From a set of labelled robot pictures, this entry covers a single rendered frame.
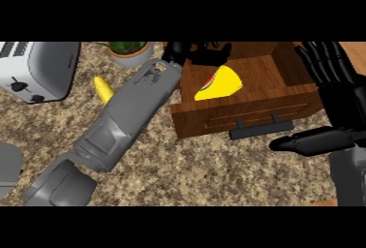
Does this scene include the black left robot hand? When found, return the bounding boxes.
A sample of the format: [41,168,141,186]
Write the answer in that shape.
[159,41,234,68]

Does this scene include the potted green plant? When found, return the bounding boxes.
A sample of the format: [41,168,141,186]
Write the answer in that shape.
[95,41,157,69]

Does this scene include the brown wooden drawer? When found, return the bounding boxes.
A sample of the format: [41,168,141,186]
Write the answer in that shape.
[178,41,321,114]
[169,91,332,140]

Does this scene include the brown wooden drawer front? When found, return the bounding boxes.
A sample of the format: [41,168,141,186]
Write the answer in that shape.
[169,91,332,140]

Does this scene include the grey rounded object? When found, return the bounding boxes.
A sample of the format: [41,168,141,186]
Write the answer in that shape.
[0,140,23,199]

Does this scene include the white and grey toaster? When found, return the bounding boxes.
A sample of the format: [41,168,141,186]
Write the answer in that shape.
[0,41,82,105]

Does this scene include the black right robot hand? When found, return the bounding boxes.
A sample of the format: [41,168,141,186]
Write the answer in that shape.
[267,41,366,158]

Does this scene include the yellow corn cob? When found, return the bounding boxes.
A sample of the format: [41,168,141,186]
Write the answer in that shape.
[92,76,115,107]

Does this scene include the dark grey drawer handle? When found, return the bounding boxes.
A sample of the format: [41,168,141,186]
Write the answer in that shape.
[227,112,296,140]

